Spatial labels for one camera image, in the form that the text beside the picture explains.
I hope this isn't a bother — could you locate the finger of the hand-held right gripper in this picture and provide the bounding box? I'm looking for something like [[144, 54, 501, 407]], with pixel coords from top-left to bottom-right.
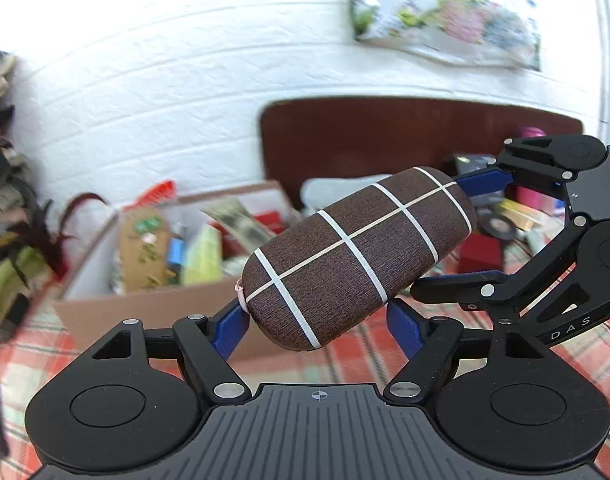
[[454, 135, 584, 227], [409, 219, 607, 334]]

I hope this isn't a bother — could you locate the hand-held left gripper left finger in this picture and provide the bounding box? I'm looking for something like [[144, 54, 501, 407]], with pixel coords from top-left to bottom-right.
[[91, 302, 252, 406]]

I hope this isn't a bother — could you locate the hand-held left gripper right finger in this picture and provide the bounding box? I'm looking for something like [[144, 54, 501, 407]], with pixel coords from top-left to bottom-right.
[[382, 299, 547, 405]]

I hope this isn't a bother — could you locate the brown white-striped glasses case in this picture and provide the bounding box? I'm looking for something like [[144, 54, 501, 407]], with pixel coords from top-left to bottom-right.
[[240, 166, 478, 352]]

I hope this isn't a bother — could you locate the cardboard box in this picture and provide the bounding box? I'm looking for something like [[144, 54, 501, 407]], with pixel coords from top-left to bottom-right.
[[52, 180, 307, 362]]

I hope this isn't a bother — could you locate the small red box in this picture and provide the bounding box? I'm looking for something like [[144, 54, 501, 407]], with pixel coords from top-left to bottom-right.
[[457, 232, 504, 274]]

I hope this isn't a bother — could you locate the yellow box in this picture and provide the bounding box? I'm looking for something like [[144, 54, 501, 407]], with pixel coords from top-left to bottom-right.
[[494, 199, 542, 232]]

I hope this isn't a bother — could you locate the black tape roll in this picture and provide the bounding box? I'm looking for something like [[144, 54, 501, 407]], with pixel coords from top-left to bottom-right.
[[476, 209, 519, 242]]

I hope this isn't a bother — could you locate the light green packet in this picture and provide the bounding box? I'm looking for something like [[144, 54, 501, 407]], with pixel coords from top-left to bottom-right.
[[181, 224, 224, 287]]

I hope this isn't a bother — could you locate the printed grey paper sheet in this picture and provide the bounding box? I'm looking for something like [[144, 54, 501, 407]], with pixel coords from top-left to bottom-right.
[[201, 197, 282, 257]]

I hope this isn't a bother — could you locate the brown floral card packet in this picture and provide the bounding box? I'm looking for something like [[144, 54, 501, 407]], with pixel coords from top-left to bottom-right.
[[116, 207, 180, 292]]

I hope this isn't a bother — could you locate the dark wooden headboard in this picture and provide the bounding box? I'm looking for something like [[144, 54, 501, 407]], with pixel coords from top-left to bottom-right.
[[258, 95, 585, 213]]

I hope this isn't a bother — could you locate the red plastic comb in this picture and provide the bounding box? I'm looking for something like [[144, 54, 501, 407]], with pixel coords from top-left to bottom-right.
[[122, 180, 179, 212]]

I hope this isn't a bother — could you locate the white pillow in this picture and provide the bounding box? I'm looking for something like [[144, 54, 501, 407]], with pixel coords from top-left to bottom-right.
[[300, 172, 397, 220]]

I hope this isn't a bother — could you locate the dark red feather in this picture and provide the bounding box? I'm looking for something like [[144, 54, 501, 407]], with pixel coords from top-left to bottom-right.
[[14, 192, 112, 281]]

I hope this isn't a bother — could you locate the pile of clothes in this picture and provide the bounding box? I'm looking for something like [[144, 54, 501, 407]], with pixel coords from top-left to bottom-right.
[[0, 45, 70, 347]]

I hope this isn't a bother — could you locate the floral wall poster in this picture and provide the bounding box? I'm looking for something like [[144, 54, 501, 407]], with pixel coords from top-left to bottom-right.
[[344, 0, 544, 73]]

